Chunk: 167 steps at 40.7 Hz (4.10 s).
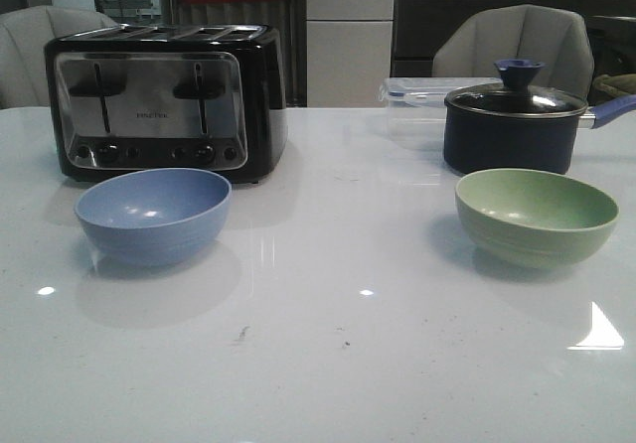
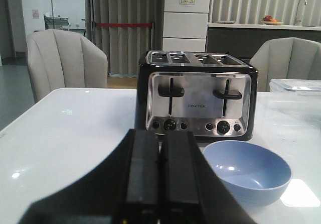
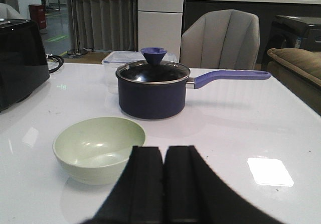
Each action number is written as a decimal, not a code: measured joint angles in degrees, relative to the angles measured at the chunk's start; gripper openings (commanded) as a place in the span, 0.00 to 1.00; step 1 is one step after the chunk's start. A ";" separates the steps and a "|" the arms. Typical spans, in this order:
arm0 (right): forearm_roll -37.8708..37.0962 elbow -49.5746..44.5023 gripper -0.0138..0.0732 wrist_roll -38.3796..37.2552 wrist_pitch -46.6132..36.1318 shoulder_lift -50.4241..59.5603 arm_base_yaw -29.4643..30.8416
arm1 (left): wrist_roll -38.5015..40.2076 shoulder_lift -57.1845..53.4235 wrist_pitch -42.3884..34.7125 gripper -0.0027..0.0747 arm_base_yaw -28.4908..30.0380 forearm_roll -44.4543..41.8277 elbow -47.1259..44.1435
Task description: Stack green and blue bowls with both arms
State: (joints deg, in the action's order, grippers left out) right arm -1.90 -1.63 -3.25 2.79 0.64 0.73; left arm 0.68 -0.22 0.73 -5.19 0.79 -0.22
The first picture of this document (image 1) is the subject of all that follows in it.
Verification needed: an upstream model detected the dark blue saucepan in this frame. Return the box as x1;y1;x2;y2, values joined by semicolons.
443;95;635;174

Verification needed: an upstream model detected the black and chrome toaster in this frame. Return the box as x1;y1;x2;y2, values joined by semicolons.
45;24;287;183

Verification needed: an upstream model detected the blue bowl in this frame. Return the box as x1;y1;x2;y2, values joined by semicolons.
75;168;232;266

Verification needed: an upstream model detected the white cabinet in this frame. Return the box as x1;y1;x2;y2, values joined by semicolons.
306;0;395;107

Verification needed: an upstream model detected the grey chair right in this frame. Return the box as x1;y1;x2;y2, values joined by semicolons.
432;4;594;98

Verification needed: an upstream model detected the grey chair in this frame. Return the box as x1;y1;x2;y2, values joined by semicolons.
432;4;594;98
1;6;116;109

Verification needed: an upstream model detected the clear plastic food container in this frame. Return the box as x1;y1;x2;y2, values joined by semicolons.
379;77;501;151

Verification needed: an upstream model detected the grey chair left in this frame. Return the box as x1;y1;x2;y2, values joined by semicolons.
1;6;116;109

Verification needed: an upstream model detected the glass pot lid blue knob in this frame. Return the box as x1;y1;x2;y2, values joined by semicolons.
444;59;587;118

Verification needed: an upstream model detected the green bowl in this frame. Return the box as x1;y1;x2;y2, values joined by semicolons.
455;168;619;269

